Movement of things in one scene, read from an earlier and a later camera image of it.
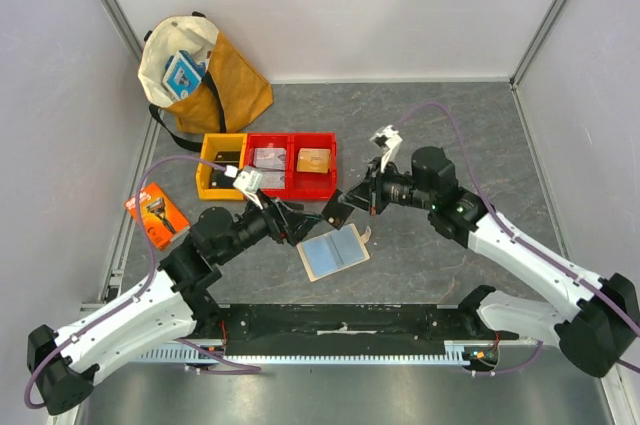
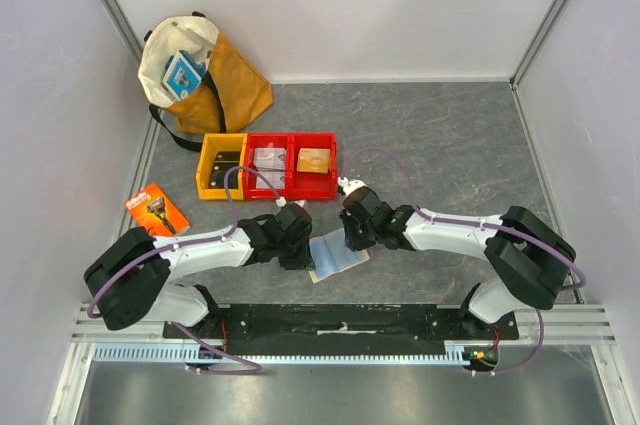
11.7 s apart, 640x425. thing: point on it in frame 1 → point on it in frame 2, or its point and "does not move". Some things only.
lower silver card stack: (272, 180) does not move
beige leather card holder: (334, 251) does not move
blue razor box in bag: (183, 74) does not move
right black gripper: (373, 188) → (353, 235)
